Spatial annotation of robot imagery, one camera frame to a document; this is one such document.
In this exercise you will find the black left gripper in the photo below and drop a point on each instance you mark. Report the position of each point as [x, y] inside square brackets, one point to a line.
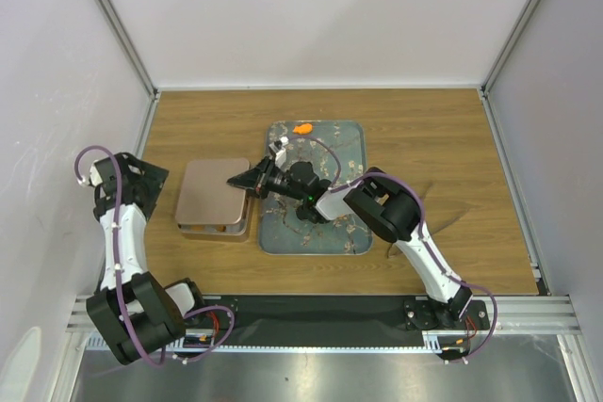
[154, 179]

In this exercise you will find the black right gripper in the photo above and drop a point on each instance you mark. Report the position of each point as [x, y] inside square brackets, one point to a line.
[257, 178]

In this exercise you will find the rose gold tin lid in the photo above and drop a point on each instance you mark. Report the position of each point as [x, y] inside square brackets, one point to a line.
[206, 199]

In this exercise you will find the rose gold cookie tin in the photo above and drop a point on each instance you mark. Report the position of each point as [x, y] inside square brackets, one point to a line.
[214, 231]

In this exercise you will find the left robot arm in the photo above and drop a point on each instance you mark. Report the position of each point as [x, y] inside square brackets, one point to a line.
[131, 310]

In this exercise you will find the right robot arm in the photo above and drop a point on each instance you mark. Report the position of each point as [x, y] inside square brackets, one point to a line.
[388, 206]

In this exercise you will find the black sandwich cookie lower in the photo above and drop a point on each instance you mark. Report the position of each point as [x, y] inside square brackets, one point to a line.
[305, 214]

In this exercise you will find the orange fish cookie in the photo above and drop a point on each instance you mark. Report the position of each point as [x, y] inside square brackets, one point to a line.
[303, 129]

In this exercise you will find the blue floral serving tray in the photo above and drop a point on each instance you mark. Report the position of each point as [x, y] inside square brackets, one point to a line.
[337, 151]

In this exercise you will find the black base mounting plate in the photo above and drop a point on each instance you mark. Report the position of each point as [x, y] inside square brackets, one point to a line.
[381, 315]

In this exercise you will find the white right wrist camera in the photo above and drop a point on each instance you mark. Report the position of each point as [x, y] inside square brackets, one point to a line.
[277, 151]

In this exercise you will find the white slotted cable duct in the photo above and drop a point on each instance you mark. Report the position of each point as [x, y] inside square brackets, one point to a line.
[363, 341]

